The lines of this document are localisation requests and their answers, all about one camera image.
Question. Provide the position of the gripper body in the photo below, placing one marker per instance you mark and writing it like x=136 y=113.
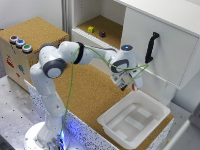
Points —
x=134 y=79

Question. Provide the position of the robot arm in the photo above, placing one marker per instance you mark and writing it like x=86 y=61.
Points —
x=45 y=85

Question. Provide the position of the white plastic box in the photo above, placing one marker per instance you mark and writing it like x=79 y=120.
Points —
x=133 y=121

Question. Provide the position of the white sliding door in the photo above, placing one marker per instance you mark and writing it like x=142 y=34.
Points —
x=173 y=56

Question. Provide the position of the purple block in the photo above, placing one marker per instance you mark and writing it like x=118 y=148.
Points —
x=102 y=33

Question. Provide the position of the yellow block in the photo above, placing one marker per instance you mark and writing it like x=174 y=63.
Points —
x=90 y=29

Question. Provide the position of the white cabinet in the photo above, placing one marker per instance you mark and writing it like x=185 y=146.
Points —
x=173 y=10

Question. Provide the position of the green button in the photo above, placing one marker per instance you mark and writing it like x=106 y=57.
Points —
x=27 y=48

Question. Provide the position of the blue button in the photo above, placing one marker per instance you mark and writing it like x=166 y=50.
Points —
x=20 y=42

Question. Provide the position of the red button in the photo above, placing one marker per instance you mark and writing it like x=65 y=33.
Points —
x=14 y=39

